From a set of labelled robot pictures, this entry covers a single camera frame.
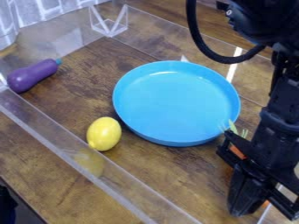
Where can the clear acrylic barrier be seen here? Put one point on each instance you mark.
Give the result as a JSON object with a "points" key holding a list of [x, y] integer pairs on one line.
{"points": [[142, 183]]}

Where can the yellow toy lemon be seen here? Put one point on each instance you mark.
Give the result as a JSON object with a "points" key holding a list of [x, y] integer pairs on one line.
{"points": [[103, 134]]}

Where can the orange toy carrot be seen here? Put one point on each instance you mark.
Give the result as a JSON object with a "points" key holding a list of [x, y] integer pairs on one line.
{"points": [[233, 155]]}

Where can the blue round plate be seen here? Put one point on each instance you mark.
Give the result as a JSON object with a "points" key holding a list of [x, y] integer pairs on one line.
{"points": [[176, 103]]}

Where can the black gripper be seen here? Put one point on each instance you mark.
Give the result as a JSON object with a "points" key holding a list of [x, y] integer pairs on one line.
{"points": [[274, 151]]}

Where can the purple toy eggplant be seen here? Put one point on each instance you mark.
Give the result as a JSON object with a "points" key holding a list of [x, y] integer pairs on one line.
{"points": [[23, 78]]}

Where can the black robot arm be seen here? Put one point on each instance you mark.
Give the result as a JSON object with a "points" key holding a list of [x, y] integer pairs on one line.
{"points": [[270, 23]]}

